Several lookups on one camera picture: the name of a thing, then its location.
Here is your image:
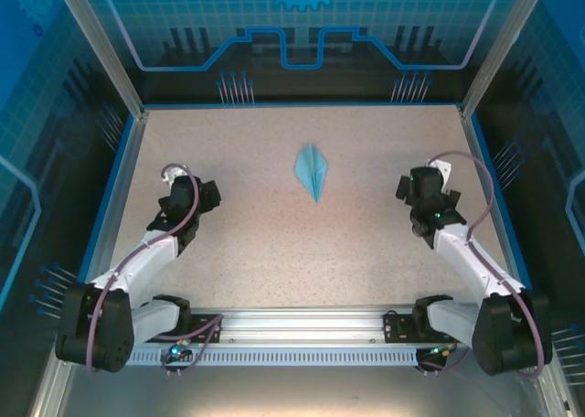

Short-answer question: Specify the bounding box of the brushed metal panel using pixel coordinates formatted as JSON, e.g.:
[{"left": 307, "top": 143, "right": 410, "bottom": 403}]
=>
[{"left": 29, "top": 333, "right": 575, "bottom": 417}]

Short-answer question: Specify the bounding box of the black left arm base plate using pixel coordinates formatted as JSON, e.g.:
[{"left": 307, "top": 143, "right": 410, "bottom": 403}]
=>
[{"left": 182, "top": 313, "right": 224, "bottom": 344}]

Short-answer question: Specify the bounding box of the aluminium frame post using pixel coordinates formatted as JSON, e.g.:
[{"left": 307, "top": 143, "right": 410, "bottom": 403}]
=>
[
  {"left": 50, "top": 0, "right": 150, "bottom": 119},
  {"left": 459, "top": 0, "right": 552, "bottom": 119}
]

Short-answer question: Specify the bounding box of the aluminium side rail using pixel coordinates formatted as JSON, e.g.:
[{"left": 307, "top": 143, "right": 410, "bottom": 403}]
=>
[
  {"left": 75, "top": 110, "right": 150, "bottom": 311},
  {"left": 456, "top": 105, "right": 534, "bottom": 311}
]

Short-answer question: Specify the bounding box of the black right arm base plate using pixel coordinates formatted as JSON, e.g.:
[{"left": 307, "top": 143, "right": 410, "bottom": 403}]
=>
[{"left": 382, "top": 311, "right": 420, "bottom": 344}]

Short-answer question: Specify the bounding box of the aluminium mounting rail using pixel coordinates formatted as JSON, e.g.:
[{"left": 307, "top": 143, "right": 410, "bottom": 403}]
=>
[{"left": 58, "top": 303, "right": 552, "bottom": 345}]

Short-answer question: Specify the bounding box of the slotted white cable duct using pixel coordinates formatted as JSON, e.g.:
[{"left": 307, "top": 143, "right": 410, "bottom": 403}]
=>
[{"left": 125, "top": 347, "right": 424, "bottom": 369}]

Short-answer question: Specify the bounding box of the light blue paper sheet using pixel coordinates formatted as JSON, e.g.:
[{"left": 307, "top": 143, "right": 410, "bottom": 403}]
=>
[{"left": 292, "top": 142, "right": 331, "bottom": 206}]

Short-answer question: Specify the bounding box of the small green-lit connector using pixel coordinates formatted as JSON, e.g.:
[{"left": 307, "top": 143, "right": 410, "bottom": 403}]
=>
[
  {"left": 427, "top": 343, "right": 460, "bottom": 358},
  {"left": 165, "top": 338, "right": 192, "bottom": 362}
]

